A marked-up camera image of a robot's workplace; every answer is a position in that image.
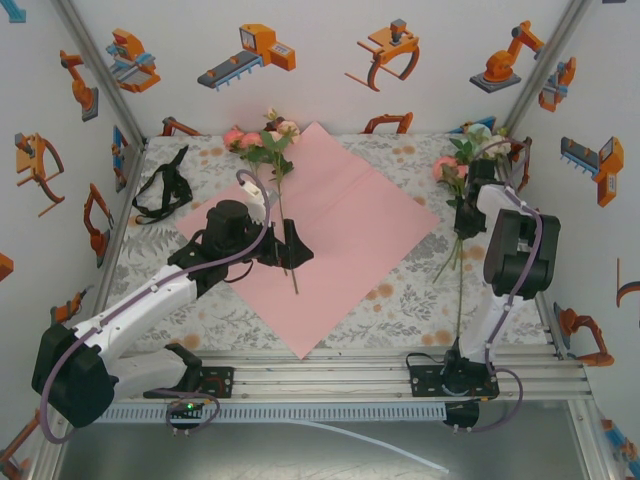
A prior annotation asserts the aluminium table side rail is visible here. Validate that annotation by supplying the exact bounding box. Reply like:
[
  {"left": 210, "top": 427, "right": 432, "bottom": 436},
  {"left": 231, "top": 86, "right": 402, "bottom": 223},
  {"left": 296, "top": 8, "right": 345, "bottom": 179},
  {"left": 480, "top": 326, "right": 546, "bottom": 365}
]
[
  {"left": 97, "top": 138, "right": 147, "bottom": 281},
  {"left": 494, "top": 142, "right": 570, "bottom": 362}
]

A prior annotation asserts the circuit board with green light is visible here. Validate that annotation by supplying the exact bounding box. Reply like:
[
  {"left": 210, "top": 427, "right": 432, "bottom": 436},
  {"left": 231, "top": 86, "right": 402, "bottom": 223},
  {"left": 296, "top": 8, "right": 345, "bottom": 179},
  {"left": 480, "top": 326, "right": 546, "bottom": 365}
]
[{"left": 166, "top": 399, "right": 205, "bottom": 427}]

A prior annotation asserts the peach rose stem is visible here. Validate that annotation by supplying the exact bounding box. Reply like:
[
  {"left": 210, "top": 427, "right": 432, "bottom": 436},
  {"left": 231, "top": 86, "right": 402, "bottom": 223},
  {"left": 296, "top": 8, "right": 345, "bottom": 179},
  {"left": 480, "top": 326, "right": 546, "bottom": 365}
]
[{"left": 259, "top": 106, "right": 302, "bottom": 296}]

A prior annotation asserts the large pink rose stem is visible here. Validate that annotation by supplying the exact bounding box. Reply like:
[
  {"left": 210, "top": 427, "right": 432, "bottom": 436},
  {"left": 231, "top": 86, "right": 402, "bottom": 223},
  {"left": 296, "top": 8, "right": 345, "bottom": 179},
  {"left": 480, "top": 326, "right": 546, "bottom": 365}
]
[{"left": 431, "top": 155, "right": 474, "bottom": 286}]

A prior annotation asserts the white slotted cable duct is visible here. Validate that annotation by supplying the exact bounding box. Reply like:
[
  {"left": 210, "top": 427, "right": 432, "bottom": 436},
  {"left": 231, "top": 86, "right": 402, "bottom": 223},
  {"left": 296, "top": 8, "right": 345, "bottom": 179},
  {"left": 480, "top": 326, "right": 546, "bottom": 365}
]
[{"left": 67, "top": 403, "right": 449, "bottom": 424}]

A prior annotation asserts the pale blue flower stem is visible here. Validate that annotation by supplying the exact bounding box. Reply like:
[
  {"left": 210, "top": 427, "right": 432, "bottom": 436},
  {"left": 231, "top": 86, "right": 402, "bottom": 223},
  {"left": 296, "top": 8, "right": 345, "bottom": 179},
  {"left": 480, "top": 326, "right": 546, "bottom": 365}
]
[{"left": 448, "top": 122, "right": 496, "bottom": 337}]

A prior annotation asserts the cream flower stem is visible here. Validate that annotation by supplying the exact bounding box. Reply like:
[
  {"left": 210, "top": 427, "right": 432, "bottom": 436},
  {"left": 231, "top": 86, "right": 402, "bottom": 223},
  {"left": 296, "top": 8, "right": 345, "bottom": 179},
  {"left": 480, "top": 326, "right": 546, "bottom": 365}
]
[{"left": 457, "top": 130, "right": 516, "bottom": 271}]

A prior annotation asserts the black bracket under rail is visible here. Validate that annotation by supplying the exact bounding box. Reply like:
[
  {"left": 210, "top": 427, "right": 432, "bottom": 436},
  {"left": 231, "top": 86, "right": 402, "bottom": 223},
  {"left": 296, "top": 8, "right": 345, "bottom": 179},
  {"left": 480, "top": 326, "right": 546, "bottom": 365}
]
[{"left": 443, "top": 401, "right": 481, "bottom": 435}]

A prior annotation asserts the grey metal sheet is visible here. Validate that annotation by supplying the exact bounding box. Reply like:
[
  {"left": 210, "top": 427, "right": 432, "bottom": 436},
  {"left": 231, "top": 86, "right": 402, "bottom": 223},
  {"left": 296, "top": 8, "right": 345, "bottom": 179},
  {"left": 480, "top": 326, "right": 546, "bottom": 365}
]
[{"left": 47, "top": 419, "right": 601, "bottom": 480}]

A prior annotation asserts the aluminium rail bed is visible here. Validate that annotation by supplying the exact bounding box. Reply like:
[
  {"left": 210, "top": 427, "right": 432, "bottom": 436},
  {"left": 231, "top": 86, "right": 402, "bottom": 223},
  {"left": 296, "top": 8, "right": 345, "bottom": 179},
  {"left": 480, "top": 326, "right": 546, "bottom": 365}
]
[{"left": 47, "top": 348, "right": 594, "bottom": 405}]

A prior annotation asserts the floral print tablecloth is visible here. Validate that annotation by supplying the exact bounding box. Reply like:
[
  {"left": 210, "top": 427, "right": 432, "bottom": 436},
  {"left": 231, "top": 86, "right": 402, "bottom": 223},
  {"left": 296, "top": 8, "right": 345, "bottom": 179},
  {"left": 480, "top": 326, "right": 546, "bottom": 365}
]
[{"left": 106, "top": 132, "right": 550, "bottom": 351}]

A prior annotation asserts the purple and pink wrapping paper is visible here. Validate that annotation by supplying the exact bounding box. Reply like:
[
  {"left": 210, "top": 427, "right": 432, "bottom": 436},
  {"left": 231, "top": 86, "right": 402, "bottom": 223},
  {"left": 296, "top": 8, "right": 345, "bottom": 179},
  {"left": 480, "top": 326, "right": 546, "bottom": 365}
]
[{"left": 174, "top": 120, "right": 442, "bottom": 361}]

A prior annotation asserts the slanted aluminium frame post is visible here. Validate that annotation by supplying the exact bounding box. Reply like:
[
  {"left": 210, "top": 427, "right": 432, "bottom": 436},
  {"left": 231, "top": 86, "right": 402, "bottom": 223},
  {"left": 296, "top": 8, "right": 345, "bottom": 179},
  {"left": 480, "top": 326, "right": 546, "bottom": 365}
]
[
  {"left": 499, "top": 0, "right": 596, "bottom": 144},
  {"left": 49, "top": 0, "right": 147, "bottom": 149}
]

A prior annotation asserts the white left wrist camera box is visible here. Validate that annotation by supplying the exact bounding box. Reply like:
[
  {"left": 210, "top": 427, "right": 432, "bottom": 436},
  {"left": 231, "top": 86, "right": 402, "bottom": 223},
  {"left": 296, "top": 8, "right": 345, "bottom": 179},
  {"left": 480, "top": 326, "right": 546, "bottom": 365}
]
[{"left": 238, "top": 179, "right": 269, "bottom": 214}]

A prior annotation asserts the aluminium frame leg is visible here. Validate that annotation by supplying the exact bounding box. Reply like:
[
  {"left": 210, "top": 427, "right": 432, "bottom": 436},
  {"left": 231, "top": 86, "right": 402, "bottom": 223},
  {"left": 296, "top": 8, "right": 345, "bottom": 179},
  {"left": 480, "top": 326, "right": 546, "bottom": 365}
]
[
  {"left": 567, "top": 399, "right": 616, "bottom": 480},
  {"left": 27, "top": 402, "right": 71, "bottom": 480}
]

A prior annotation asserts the black ribbon with gold print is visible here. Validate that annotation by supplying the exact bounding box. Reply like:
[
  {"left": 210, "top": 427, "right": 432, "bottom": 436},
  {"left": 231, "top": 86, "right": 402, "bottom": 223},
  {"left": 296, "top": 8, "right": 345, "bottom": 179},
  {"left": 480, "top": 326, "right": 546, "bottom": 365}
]
[{"left": 131, "top": 144, "right": 194, "bottom": 226}]

